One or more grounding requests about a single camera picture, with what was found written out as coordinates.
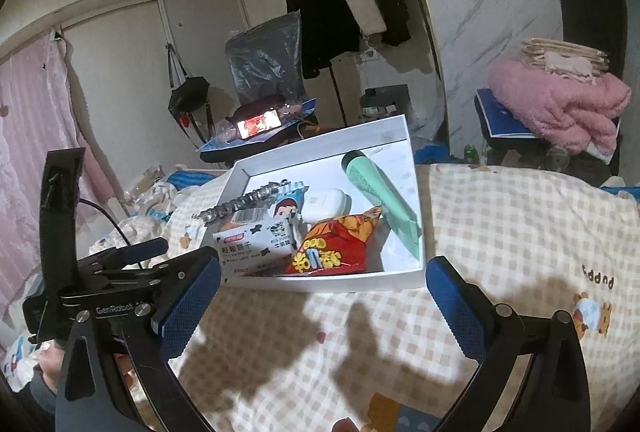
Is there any dark tortoiseshell hair claw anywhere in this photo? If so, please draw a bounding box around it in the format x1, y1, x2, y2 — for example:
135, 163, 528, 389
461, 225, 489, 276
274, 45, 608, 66
194, 180, 290, 225

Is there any red yellow snack bag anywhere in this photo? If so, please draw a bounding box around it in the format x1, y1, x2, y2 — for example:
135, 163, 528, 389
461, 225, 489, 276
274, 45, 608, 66
284, 206, 382, 276

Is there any dark plastic wrapped panel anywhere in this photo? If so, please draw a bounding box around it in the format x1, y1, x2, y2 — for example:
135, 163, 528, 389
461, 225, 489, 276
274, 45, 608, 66
224, 12, 307, 104

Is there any black bag on tripod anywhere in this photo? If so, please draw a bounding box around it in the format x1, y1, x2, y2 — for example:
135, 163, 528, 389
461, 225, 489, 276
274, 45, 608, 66
166, 43, 215, 148

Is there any black jacket on rack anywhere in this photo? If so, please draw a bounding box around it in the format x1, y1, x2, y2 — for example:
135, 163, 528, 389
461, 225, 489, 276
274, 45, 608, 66
380, 0, 411, 46

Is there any white shallow cardboard box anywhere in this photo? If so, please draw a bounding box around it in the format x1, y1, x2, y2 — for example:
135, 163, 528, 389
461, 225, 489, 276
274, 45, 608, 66
202, 116, 426, 292

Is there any black hanging coat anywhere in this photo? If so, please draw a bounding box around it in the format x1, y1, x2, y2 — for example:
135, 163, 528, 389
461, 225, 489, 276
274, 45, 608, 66
285, 0, 360, 80

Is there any white earbuds case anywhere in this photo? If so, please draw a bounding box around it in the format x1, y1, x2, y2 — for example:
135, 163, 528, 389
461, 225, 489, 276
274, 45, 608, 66
300, 188, 350, 224

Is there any black chair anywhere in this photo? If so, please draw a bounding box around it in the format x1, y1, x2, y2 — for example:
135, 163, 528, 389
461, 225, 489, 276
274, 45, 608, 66
560, 0, 627, 79

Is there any stack of woven mats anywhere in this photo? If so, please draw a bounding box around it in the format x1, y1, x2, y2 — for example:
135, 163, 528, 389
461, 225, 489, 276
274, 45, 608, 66
521, 38, 608, 84

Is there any pink curtain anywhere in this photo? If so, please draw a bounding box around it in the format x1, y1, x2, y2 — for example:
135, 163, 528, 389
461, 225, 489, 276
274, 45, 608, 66
1, 33, 115, 308

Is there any smartphone with lit screen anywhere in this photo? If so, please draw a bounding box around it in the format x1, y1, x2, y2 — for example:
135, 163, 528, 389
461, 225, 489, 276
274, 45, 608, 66
236, 109, 282, 140

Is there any person's left hand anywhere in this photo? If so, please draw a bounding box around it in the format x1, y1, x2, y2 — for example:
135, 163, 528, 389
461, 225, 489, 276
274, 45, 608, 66
34, 341, 137, 393

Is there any blue book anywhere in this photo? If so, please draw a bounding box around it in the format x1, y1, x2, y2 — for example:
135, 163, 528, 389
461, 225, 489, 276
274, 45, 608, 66
475, 88, 536, 140

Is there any blue cartoon lollipop pack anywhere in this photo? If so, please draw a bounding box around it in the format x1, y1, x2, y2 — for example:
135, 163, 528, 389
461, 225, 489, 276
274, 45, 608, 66
273, 181, 308, 218

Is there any pink fleece blanket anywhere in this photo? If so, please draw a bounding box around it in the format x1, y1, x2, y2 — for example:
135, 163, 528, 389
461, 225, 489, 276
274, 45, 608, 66
488, 59, 631, 156

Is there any black cable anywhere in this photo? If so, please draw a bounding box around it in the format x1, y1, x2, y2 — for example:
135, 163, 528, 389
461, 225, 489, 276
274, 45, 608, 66
78, 198, 144, 269

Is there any white cow-print biscuit pack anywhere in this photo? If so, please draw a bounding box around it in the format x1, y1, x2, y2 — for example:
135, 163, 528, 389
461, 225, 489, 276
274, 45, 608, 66
212, 218, 297, 278

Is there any mint green cream tube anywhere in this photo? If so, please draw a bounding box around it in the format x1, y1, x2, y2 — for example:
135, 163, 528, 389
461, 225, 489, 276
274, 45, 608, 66
341, 150, 421, 259

